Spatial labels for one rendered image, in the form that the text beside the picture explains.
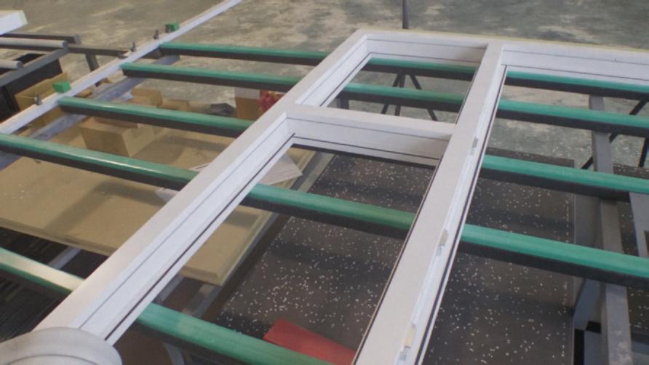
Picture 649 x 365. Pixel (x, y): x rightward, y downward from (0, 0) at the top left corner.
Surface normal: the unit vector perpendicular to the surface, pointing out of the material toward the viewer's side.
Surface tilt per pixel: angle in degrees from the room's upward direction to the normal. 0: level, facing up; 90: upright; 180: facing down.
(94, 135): 90
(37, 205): 0
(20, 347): 13
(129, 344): 0
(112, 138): 90
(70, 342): 32
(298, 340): 0
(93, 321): 90
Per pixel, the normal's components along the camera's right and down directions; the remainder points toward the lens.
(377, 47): -0.40, 0.54
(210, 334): -0.07, -0.82
